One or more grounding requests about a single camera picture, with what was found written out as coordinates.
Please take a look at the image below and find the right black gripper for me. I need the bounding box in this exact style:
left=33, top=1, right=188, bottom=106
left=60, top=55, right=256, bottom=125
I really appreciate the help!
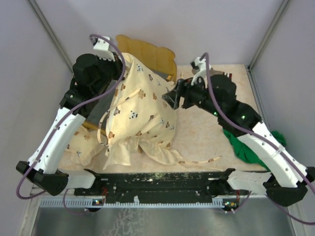
left=162, top=73, right=223, bottom=118

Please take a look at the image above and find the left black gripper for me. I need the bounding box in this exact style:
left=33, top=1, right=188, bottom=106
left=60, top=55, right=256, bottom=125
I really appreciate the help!
left=92, top=51, right=128, bottom=96

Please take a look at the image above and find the wooden pet bed frame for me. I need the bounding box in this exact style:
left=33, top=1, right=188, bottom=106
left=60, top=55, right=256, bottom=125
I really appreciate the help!
left=73, top=35, right=177, bottom=130

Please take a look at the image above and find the cream animal print cushion cover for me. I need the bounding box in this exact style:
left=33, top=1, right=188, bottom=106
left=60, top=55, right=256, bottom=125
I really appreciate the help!
left=97, top=52, right=222, bottom=170

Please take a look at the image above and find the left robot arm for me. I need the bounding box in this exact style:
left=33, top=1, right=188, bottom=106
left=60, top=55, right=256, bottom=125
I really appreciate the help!
left=16, top=52, right=126, bottom=196

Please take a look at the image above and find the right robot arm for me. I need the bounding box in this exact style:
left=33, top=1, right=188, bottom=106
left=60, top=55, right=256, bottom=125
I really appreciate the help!
left=162, top=74, right=315, bottom=207

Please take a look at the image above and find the brown striped sock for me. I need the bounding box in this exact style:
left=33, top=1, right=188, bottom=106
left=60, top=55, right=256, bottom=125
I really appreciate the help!
left=210, top=68, right=232, bottom=79

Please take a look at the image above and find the small cream animal pillow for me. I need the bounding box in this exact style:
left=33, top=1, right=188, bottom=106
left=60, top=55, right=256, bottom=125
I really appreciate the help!
left=65, top=126, right=104, bottom=166

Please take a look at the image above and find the green cloth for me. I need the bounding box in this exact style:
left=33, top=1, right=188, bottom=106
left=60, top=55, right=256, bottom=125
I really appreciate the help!
left=222, top=126, right=287, bottom=172

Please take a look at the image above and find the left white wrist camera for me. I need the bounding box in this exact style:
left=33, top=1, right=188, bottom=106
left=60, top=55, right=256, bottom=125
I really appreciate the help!
left=93, top=37, right=115, bottom=61

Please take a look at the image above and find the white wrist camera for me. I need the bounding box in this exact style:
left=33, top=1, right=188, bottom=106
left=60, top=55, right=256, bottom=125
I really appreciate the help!
left=93, top=37, right=115, bottom=61
left=190, top=57, right=211, bottom=86

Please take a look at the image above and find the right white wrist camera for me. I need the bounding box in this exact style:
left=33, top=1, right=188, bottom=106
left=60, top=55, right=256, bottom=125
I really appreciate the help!
left=190, top=57, right=211, bottom=86

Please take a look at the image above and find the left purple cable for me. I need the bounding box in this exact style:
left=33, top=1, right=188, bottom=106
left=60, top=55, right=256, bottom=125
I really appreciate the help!
left=16, top=33, right=127, bottom=216

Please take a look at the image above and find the purple cable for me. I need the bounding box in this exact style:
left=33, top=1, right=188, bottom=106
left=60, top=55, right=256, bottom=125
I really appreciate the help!
left=16, top=33, right=127, bottom=216
left=200, top=52, right=315, bottom=226

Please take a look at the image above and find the right aluminium frame post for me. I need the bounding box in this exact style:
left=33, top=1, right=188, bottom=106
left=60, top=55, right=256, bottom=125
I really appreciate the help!
left=247, top=0, right=292, bottom=72

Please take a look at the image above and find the aluminium frame post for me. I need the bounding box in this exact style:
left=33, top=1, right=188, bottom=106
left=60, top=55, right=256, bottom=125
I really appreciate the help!
left=247, top=0, right=292, bottom=72
left=26, top=0, right=73, bottom=73

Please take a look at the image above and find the left aluminium frame post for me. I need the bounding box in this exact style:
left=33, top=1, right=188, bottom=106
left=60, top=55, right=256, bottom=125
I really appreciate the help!
left=26, top=0, right=73, bottom=73

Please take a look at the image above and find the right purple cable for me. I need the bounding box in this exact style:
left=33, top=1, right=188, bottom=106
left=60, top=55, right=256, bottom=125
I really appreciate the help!
left=200, top=52, right=315, bottom=226

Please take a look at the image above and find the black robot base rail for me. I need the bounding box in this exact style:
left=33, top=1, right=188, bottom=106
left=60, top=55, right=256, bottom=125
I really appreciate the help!
left=39, top=169, right=249, bottom=212

